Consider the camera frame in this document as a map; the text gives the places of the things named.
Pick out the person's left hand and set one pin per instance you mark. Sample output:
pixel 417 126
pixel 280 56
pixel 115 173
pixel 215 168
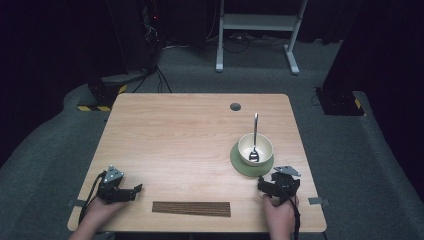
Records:
pixel 101 213

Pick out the cream ceramic bowl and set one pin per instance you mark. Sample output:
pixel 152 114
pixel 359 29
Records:
pixel 248 146

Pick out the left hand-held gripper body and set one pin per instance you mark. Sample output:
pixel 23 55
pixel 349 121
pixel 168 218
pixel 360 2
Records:
pixel 110 191

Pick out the person's right hand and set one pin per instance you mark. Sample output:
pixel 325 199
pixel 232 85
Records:
pixel 278 216

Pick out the black stand with striped base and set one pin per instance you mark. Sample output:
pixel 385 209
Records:
pixel 338 103
pixel 101 90

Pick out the green round plate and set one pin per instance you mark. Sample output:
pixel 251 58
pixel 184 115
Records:
pixel 246 170

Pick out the dark round table grommet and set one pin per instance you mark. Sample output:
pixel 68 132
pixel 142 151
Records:
pixel 235 107

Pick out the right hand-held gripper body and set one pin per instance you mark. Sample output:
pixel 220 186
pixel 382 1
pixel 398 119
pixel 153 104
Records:
pixel 285 185

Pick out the metal spoon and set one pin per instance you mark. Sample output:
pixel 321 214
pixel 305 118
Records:
pixel 255 126

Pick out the row of brown chopsticks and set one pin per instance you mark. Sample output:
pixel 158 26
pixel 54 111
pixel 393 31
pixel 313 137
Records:
pixel 191 209

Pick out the white metal stand frame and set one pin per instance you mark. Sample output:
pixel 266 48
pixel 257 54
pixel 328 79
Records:
pixel 260 22

